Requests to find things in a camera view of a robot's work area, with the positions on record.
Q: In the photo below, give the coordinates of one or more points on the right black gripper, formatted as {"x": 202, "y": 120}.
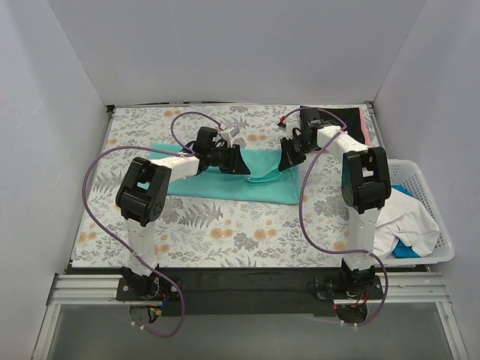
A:
{"x": 293, "y": 146}

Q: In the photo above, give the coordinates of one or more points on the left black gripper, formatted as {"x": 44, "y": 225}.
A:
{"x": 230, "y": 158}

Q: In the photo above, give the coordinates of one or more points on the teal t shirt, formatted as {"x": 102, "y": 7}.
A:
{"x": 264, "y": 184}

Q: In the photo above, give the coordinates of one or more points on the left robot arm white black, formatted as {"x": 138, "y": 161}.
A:
{"x": 143, "y": 192}

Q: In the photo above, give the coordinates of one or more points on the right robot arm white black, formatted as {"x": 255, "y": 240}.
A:
{"x": 365, "y": 186}

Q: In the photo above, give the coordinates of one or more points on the floral table cloth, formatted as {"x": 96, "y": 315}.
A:
{"x": 214, "y": 232}

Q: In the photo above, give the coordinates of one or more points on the folded black t shirt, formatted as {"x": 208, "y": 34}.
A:
{"x": 350, "y": 117}

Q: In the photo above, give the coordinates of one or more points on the folded pink t shirt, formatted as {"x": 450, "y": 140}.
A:
{"x": 364, "y": 129}

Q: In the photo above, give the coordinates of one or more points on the white t shirt in basket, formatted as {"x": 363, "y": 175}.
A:
{"x": 405, "y": 218}

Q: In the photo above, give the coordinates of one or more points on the blue t shirt in basket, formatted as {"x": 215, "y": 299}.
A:
{"x": 401, "y": 251}

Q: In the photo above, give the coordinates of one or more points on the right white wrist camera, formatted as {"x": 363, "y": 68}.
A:
{"x": 292, "y": 130}

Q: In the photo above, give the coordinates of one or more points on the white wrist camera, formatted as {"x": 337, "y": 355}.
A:
{"x": 228, "y": 134}
{"x": 292, "y": 130}

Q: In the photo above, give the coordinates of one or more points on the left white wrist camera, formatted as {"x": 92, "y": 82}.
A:
{"x": 228, "y": 134}

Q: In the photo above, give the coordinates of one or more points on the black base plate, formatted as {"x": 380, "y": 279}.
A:
{"x": 223, "y": 305}

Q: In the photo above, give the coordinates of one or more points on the aluminium front rail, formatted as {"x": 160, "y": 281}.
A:
{"x": 397, "y": 287}

